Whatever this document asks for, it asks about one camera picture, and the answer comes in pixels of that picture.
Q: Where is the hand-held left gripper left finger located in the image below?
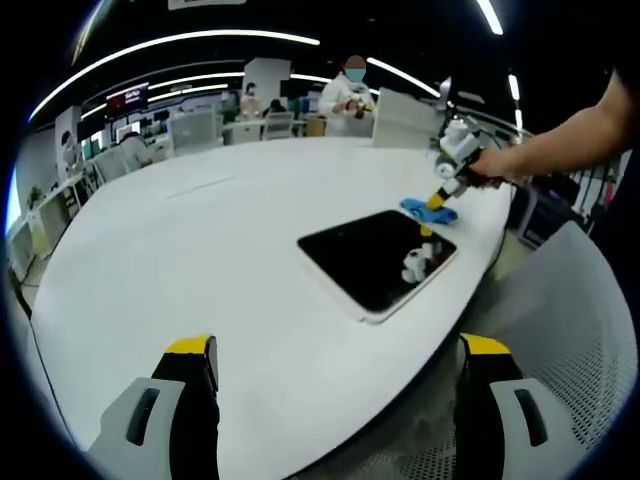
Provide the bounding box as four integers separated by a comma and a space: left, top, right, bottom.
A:
86, 333, 222, 480

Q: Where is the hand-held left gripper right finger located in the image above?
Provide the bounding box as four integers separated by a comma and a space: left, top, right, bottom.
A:
451, 331, 577, 480

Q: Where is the blue cleaning cloth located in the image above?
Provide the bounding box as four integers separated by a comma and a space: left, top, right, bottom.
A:
398, 195, 459, 227

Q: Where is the person's right hand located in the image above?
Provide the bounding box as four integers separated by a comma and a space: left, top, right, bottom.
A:
469, 147, 532, 189

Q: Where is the white partition panel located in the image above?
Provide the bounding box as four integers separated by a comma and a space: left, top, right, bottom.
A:
373, 86, 447, 149

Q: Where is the white mesh office chair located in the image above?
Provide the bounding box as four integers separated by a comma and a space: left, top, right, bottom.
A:
399, 219, 627, 480

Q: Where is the black storage bin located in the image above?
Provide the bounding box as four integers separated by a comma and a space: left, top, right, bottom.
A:
518, 183, 592, 247

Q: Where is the white background chair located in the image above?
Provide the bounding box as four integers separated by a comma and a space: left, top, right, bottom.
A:
261, 110, 296, 142

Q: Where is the person's black sleeve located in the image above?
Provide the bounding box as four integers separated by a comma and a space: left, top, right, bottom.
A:
610, 63, 640, 102

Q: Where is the translucent partition panel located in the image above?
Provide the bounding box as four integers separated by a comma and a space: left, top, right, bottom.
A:
168, 108, 225, 152

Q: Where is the curved ceiling light strip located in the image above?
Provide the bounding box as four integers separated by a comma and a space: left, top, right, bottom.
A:
27, 29, 322, 122

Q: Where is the red screen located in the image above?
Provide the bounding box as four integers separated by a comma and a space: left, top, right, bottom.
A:
105, 81, 151, 117

